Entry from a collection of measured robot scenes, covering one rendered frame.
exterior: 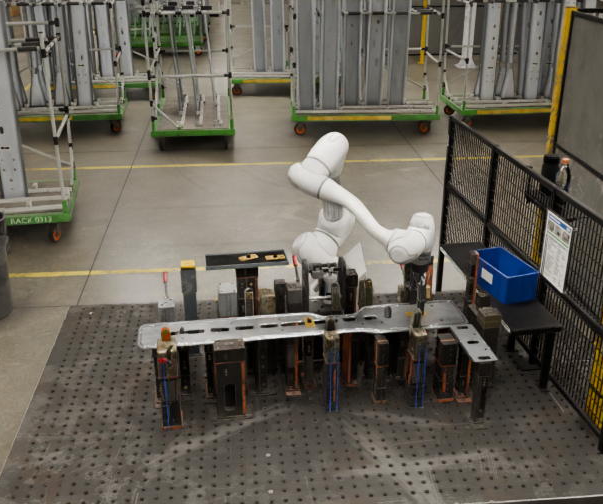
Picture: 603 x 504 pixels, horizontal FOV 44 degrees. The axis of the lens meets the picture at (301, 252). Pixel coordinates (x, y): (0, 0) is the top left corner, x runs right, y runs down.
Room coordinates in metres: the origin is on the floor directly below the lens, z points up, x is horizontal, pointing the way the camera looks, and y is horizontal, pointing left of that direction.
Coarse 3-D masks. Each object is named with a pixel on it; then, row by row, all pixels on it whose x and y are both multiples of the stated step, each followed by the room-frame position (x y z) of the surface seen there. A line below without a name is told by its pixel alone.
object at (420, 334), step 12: (420, 324) 2.69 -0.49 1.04; (420, 336) 2.60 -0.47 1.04; (408, 348) 2.67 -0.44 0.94; (420, 348) 2.60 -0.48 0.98; (420, 360) 2.60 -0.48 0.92; (408, 372) 2.67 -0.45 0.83; (420, 372) 2.62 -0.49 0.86; (408, 384) 2.64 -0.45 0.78; (420, 384) 2.60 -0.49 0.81; (408, 396) 2.63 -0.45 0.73; (420, 396) 2.61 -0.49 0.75; (408, 408) 2.59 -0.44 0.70
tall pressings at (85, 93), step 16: (0, 0) 9.82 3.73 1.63; (48, 0) 9.97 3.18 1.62; (80, 0) 9.95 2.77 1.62; (32, 16) 9.92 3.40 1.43; (48, 16) 10.17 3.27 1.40; (64, 16) 10.20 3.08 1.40; (80, 16) 9.92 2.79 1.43; (32, 32) 9.88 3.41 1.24; (64, 32) 10.17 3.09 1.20; (80, 32) 10.17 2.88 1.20; (64, 48) 10.10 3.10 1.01; (80, 48) 9.89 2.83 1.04; (16, 64) 9.85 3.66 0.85; (32, 64) 9.84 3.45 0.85; (64, 64) 10.08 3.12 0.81; (80, 64) 9.88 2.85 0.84; (16, 80) 9.77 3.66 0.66; (32, 80) 9.82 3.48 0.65; (80, 80) 9.86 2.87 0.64; (16, 96) 9.59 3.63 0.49; (32, 96) 9.77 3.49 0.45; (80, 96) 9.85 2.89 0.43
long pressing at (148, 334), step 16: (384, 304) 2.94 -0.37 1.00; (400, 304) 2.94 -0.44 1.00; (416, 304) 2.94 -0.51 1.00; (432, 304) 2.94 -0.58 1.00; (448, 304) 2.94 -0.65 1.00; (192, 320) 2.79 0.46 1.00; (208, 320) 2.79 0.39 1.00; (224, 320) 2.80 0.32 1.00; (240, 320) 2.80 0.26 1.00; (256, 320) 2.80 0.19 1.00; (272, 320) 2.80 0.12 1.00; (288, 320) 2.80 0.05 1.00; (320, 320) 2.80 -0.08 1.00; (368, 320) 2.80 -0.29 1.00; (384, 320) 2.80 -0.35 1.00; (400, 320) 2.80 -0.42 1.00; (432, 320) 2.80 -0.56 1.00; (448, 320) 2.80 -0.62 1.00; (464, 320) 2.80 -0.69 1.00; (144, 336) 2.66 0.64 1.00; (160, 336) 2.66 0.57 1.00; (176, 336) 2.66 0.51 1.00; (192, 336) 2.66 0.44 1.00; (208, 336) 2.66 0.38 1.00; (224, 336) 2.66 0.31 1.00; (240, 336) 2.66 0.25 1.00; (256, 336) 2.67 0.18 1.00; (272, 336) 2.67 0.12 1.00; (288, 336) 2.67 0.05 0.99; (304, 336) 2.68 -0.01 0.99
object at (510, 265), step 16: (480, 256) 3.18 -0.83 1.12; (496, 256) 3.21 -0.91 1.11; (512, 256) 3.12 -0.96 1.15; (480, 272) 3.08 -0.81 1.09; (496, 272) 2.96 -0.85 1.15; (512, 272) 3.11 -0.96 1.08; (528, 272) 3.00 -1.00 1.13; (496, 288) 2.95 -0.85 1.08; (512, 288) 2.89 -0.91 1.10; (528, 288) 2.92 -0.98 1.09
